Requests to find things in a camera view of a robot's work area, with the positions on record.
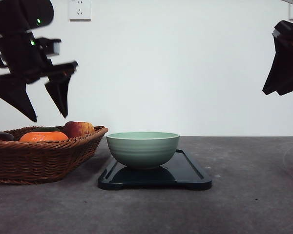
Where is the white wall socket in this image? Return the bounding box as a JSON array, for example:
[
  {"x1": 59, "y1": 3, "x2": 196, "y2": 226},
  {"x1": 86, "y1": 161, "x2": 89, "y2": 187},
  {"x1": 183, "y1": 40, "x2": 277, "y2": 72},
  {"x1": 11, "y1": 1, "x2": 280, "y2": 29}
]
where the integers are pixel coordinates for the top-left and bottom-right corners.
[
  {"x1": 285, "y1": 2, "x2": 293, "y2": 23},
  {"x1": 68, "y1": 0, "x2": 91, "y2": 24}
]

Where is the white wall socket left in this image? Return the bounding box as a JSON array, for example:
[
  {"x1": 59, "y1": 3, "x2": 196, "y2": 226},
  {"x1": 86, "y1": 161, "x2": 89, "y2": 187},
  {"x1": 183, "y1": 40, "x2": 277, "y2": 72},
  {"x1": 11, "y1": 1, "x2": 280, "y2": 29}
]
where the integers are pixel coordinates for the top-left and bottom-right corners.
[{"x1": 68, "y1": 0, "x2": 91, "y2": 24}]

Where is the green lime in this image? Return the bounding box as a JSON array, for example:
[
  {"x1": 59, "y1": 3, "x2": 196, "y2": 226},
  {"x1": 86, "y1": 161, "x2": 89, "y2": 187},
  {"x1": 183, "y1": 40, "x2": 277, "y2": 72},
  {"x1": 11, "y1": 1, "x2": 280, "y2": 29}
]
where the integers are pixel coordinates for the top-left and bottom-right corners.
[{"x1": 32, "y1": 127, "x2": 61, "y2": 132}]

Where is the light green ceramic bowl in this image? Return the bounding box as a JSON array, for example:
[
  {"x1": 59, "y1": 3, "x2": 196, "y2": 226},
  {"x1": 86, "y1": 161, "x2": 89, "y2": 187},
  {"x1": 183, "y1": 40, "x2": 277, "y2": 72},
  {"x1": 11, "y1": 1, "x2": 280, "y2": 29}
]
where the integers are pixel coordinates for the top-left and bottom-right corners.
[{"x1": 106, "y1": 132, "x2": 180, "y2": 168}]

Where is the dark teal rectangular tray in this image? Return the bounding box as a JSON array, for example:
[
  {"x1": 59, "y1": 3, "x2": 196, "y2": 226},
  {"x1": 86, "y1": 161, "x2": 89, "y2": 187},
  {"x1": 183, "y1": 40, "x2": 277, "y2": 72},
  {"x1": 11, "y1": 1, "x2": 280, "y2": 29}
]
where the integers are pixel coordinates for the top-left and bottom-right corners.
[{"x1": 98, "y1": 149, "x2": 212, "y2": 190}]

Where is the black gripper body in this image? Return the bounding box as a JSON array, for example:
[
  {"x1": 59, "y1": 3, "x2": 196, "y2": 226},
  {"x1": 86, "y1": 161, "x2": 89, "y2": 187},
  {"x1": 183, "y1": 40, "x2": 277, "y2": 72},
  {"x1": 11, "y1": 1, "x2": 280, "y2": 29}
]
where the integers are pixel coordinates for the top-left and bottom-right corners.
[
  {"x1": 0, "y1": 30, "x2": 79, "y2": 84},
  {"x1": 272, "y1": 21, "x2": 293, "y2": 60}
]

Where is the brown wicker basket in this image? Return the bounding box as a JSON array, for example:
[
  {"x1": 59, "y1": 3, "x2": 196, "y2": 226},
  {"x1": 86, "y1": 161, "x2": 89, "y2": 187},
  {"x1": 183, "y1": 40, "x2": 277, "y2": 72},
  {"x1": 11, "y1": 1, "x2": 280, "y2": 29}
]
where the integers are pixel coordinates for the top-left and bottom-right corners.
[{"x1": 0, "y1": 126, "x2": 108, "y2": 185}]

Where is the white wall socket right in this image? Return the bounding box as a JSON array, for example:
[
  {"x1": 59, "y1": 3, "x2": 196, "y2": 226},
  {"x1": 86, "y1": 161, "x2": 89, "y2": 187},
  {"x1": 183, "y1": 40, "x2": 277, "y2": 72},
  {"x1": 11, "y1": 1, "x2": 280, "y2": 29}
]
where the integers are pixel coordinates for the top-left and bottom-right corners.
[{"x1": 285, "y1": 2, "x2": 293, "y2": 23}]

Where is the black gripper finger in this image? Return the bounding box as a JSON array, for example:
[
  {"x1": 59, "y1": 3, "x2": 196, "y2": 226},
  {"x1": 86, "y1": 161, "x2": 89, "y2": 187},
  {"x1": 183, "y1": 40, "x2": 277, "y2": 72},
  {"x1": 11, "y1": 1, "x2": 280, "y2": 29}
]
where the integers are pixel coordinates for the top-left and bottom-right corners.
[
  {"x1": 277, "y1": 79, "x2": 293, "y2": 95},
  {"x1": 45, "y1": 61, "x2": 78, "y2": 117},
  {"x1": 262, "y1": 37, "x2": 293, "y2": 95},
  {"x1": 0, "y1": 74, "x2": 37, "y2": 122}
]

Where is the dark purple plum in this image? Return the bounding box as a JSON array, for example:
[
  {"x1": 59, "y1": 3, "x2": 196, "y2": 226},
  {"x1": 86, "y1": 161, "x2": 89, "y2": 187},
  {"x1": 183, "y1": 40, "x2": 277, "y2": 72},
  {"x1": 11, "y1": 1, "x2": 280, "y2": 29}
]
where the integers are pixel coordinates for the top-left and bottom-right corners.
[{"x1": 0, "y1": 132, "x2": 15, "y2": 141}]

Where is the red yellow apple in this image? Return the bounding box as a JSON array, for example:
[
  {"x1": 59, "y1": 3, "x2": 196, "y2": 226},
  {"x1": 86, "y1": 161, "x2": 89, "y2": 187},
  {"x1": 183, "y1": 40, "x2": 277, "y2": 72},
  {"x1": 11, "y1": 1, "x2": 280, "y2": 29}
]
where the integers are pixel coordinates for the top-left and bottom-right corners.
[{"x1": 64, "y1": 121, "x2": 95, "y2": 138}]

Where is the orange tangerine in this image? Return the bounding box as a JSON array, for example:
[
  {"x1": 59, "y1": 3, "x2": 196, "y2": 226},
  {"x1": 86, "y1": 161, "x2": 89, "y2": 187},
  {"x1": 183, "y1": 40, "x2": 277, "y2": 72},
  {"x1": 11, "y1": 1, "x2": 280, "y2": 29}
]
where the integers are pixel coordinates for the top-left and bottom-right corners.
[{"x1": 20, "y1": 132, "x2": 69, "y2": 142}]

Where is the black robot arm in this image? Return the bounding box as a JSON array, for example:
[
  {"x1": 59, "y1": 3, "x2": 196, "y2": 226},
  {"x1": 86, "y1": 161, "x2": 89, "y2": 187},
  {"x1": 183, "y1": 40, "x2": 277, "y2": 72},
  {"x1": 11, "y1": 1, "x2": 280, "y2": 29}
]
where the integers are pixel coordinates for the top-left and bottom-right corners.
[{"x1": 0, "y1": 0, "x2": 78, "y2": 122}]

